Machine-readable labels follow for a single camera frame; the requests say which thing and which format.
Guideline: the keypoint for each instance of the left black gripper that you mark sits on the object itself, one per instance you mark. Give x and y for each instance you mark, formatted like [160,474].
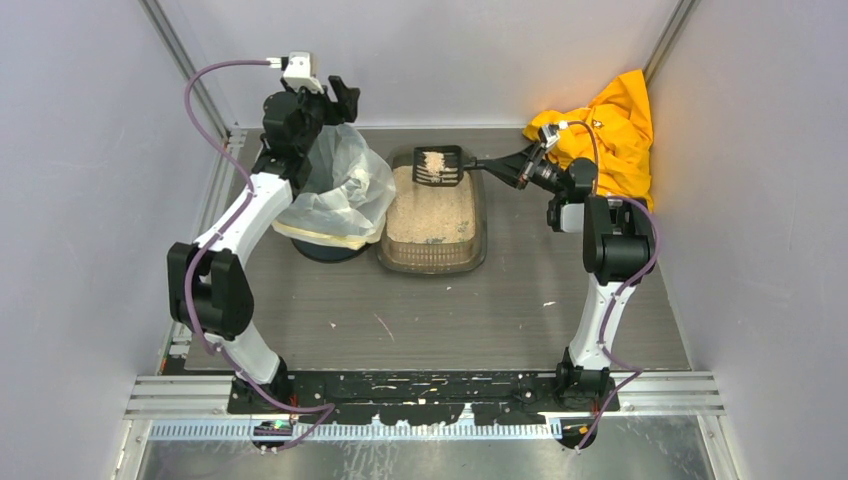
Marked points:
[329,100]

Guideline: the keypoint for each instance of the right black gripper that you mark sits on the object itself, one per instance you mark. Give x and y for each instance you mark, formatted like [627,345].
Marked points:
[525,171]

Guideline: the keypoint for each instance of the black litter scoop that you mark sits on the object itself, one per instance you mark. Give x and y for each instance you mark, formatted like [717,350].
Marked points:
[458,162]

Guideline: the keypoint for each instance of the brown plastic litter box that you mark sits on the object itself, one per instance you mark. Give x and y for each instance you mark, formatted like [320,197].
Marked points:
[436,259]

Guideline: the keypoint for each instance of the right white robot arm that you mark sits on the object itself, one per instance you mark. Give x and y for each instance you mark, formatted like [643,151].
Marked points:
[619,248]

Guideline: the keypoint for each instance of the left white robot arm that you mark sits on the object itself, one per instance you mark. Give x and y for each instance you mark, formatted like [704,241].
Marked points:
[208,289]

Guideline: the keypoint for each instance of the litter clump in scoop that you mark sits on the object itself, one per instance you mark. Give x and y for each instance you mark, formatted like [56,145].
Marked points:
[434,163]

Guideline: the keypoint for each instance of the beige cat litter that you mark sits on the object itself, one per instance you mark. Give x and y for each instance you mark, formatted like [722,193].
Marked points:
[430,215]

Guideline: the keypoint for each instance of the translucent white bin liner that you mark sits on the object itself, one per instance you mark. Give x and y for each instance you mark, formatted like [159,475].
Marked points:
[346,197]

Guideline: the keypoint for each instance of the yellow cloth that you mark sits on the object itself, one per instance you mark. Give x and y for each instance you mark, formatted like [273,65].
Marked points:
[615,130]

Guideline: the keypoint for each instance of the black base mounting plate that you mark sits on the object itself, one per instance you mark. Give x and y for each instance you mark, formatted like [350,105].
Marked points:
[428,397]

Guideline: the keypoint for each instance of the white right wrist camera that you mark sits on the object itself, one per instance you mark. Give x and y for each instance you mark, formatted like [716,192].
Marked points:
[550,134]

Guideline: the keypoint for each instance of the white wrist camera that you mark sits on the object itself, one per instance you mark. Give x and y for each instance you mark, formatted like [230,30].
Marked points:
[298,72]
[550,134]

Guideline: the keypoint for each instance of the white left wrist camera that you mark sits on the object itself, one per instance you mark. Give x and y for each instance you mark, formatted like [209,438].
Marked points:
[298,72]

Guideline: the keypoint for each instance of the aluminium frame rail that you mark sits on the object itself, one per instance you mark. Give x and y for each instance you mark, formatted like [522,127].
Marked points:
[184,408]

